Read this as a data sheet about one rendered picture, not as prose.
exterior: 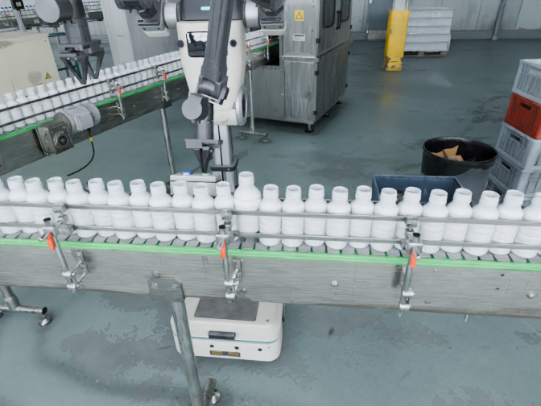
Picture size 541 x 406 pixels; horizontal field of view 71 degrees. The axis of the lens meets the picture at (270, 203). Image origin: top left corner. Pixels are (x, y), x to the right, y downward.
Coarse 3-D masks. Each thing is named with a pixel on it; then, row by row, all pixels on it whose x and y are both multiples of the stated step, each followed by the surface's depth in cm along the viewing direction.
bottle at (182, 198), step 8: (176, 184) 99; (184, 184) 97; (176, 192) 98; (184, 192) 98; (176, 200) 98; (184, 200) 98; (184, 208) 99; (176, 216) 100; (184, 216) 100; (192, 216) 101; (176, 224) 102; (184, 224) 101; (192, 224) 102; (184, 240) 104
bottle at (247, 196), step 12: (240, 180) 94; (252, 180) 94; (240, 192) 95; (252, 192) 95; (240, 204) 95; (252, 204) 95; (240, 216) 97; (252, 216) 97; (240, 228) 100; (252, 228) 99
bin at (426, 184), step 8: (376, 176) 148; (384, 176) 148; (392, 176) 147; (400, 176) 147; (408, 176) 147; (416, 176) 146; (424, 176) 146; (432, 176) 145; (440, 176) 145; (448, 176) 145; (376, 184) 141; (384, 184) 149; (392, 184) 149; (400, 184) 149; (408, 184) 148; (416, 184) 148; (424, 184) 148; (432, 184) 147; (440, 184) 147; (448, 184) 146; (456, 184) 142; (376, 192) 137; (424, 192) 149; (448, 192) 148; (376, 200) 139; (424, 200) 151; (448, 200) 150
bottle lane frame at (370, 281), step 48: (0, 240) 107; (96, 288) 113; (144, 288) 111; (192, 288) 108; (240, 288) 106; (288, 288) 104; (336, 288) 103; (384, 288) 101; (432, 288) 99; (480, 288) 97; (528, 288) 96
